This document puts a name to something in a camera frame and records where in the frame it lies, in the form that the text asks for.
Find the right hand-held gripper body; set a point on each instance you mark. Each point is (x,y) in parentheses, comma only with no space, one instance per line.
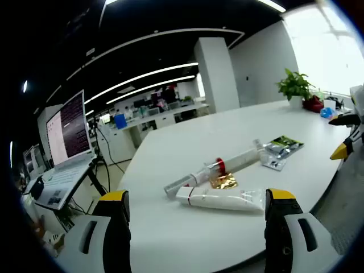
(359,99)

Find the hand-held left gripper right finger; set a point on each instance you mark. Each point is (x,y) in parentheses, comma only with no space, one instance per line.
(276,227)

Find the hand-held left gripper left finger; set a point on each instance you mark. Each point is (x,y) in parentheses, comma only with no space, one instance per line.
(113,227)

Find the white skincare tube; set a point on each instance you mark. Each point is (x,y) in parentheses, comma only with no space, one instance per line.
(221,200)

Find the black green skincare sachet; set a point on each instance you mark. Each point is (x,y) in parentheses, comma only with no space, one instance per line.
(287,142)

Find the small silver skincare sachet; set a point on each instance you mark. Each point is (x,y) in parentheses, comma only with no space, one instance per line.
(274,164)

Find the gold foil skincare sachet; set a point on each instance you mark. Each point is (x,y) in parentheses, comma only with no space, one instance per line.
(223,180)

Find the white skincare bottle red collar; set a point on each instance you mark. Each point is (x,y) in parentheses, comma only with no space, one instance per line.
(241,159)

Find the blue packet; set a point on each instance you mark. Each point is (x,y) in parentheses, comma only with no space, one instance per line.
(327,112)

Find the red pot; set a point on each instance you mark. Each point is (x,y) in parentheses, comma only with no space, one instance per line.
(312,105)

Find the green plant in white pot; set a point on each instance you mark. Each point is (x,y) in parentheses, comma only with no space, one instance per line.
(295,103)

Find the black legged laptop stand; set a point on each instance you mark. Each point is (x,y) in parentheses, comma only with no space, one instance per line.
(68,193)

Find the blue box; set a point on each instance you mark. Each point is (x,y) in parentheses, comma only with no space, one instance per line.
(120,121)

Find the open white laptop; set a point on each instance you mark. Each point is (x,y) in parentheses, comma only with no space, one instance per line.
(71,128)

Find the white office workbench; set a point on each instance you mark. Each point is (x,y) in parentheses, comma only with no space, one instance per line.
(170,113)

